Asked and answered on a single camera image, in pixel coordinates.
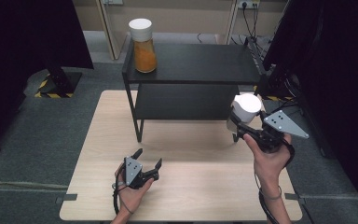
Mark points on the thin wrist band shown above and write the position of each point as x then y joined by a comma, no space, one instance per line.
273,197

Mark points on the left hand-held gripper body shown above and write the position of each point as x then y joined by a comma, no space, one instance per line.
133,169

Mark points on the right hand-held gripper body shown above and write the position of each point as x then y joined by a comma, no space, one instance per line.
284,124

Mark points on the black stand base striped tape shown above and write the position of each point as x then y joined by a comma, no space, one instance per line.
278,87
60,85

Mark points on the person's left hand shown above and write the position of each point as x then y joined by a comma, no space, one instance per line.
130,196

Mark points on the black power strip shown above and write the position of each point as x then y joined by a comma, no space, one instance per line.
254,53

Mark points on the white wall socket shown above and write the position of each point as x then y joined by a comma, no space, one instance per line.
248,3

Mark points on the glass jar of orange powder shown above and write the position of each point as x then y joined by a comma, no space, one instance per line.
144,56

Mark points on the black two-tier metal shelf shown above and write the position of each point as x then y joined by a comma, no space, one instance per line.
199,62

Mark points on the dark curtain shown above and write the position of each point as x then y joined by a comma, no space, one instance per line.
338,77
18,46

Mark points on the grey tape strip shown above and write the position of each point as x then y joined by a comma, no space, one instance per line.
66,198
293,197

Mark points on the person's right hand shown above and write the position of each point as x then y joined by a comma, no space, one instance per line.
270,165

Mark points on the white-lidded spice jar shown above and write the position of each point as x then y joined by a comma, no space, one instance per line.
247,107

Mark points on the beige wooden post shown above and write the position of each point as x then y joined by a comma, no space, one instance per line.
231,21
110,28

